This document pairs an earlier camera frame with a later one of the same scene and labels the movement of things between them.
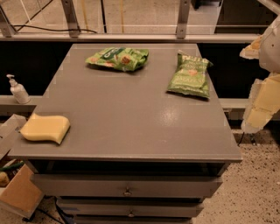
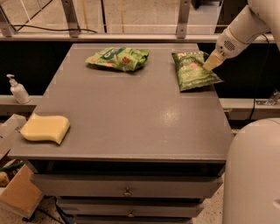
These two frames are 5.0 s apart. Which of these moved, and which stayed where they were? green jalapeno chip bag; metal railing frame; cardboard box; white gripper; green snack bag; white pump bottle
Moved: green jalapeno chip bag; white gripper
Stayed: cardboard box; white pump bottle; green snack bag; metal railing frame
